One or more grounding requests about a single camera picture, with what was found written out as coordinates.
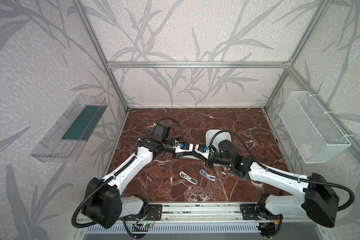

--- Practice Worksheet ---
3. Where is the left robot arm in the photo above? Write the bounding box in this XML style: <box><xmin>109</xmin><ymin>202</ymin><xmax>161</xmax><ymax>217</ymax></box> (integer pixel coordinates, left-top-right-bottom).
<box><xmin>71</xmin><ymin>123</ymin><xmax>176</xmax><ymax>229</ymax></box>

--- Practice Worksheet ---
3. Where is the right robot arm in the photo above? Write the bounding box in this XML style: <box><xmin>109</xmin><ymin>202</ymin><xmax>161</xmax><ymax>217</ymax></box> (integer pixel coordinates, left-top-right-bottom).
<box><xmin>202</xmin><ymin>140</ymin><xmax>355</xmax><ymax>228</ymax></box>

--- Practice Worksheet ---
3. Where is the white wire mesh basket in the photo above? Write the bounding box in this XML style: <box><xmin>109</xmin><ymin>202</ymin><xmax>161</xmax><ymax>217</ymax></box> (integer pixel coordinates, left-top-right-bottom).
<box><xmin>279</xmin><ymin>91</ymin><xmax>352</xmax><ymax>164</ymax></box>

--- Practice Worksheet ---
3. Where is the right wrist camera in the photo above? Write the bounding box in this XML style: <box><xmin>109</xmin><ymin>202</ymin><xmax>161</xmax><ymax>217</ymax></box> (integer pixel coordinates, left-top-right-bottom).
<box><xmin>194</xmin><ymin>144</ymin><xmax>211</xmax><ymax>158</ymax></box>

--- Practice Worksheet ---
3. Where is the aluminium front rail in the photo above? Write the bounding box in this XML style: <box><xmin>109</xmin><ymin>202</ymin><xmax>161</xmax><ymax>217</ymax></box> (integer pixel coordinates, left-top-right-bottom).
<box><xmin>74</xmin><ymin>201</ymin><xmax>329</xmax><ymax>224</ymax></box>

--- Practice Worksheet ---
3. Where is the large beige black stapler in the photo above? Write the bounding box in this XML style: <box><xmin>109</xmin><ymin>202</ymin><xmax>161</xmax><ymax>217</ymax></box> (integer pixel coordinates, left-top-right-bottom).
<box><xmin>175</xmin><ymin>151</ymin><xmax>208</xmax><ymax>162</ymax></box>

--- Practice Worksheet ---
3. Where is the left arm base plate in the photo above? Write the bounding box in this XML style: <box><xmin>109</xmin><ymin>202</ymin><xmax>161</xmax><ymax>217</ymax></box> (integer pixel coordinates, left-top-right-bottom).
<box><xmin>126</xmin><ymin>204</ymin><xmax>163</xmax><ymax>221</ymax></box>

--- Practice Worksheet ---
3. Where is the white oval tray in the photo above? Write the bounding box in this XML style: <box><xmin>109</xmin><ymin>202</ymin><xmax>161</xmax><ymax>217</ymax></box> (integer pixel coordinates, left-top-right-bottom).
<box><xmin>205</xmin><ymin>129</ymin><xmax>232</xmax><ymax>167</ymax></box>

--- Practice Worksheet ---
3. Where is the small white stapler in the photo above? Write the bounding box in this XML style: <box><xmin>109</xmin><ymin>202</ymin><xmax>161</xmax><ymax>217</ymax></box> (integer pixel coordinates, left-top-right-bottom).
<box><xmin>179</xmin><ymin>172</ymin><xmax>198</xmax><ymax>185</ymax></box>

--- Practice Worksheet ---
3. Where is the clear acrylic wall shelf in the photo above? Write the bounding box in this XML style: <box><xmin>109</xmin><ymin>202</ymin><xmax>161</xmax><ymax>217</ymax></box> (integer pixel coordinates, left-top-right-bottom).
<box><xmin>31</xmin><ymin>94</ymin><xmax>108</xmax><ymax>163</ymax></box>

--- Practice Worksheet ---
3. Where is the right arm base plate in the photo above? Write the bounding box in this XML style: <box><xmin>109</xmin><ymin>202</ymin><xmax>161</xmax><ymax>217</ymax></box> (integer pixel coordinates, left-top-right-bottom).
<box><xmin>240</xmin><ymin>204</ymin><xmax>279</xmax><ymax>222</ymax></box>

